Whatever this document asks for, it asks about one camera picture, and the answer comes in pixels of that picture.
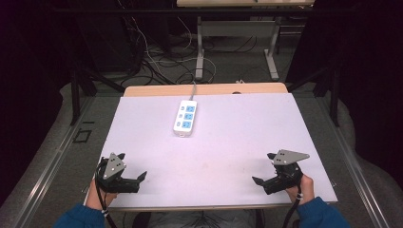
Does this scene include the black horizontal bar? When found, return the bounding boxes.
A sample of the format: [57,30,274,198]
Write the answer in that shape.
[51,7,353,17]

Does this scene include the person's grey clothed lap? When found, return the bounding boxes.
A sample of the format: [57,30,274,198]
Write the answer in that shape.
[132,208,265,228]

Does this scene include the white board table cover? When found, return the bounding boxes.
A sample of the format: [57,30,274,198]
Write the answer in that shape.
[84,92,338,209]

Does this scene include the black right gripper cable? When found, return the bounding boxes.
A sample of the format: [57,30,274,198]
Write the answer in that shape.
[280,184,303,228]

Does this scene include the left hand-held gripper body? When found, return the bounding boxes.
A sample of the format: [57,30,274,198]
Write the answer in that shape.
[95,152,141,195]

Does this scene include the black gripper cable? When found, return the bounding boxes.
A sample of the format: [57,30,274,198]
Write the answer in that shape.
[280,184,303,228]
[94,164,119,228]

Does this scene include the white power strip blue sockets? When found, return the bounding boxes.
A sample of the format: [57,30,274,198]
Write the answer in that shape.
[172,99,199,139]

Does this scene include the metal floor rail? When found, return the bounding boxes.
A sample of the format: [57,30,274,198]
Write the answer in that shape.
[317,94,393,228]
[10,96,96,228]

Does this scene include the person's left hand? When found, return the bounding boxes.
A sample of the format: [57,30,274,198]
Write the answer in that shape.
[85,179,119,211]

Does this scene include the white metal frame desk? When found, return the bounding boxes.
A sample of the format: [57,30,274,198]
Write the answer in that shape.
[175,0,317,82]

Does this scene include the grey power strip cable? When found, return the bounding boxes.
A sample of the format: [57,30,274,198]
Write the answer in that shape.
[189,81,198,102]

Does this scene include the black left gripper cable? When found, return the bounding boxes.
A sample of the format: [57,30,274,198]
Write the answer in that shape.
[94,164,119,228]

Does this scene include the person's right hand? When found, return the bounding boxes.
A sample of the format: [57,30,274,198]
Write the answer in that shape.
[285,173,316,206]

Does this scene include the tangle of floor cables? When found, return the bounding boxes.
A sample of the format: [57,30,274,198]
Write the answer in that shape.
[117,0,259,86]

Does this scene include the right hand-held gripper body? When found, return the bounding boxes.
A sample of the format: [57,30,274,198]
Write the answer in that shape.
[262,149,311,196]

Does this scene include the black metal stand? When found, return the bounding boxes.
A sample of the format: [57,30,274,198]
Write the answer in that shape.
[285,63,342,128]
[68,61,126,126]

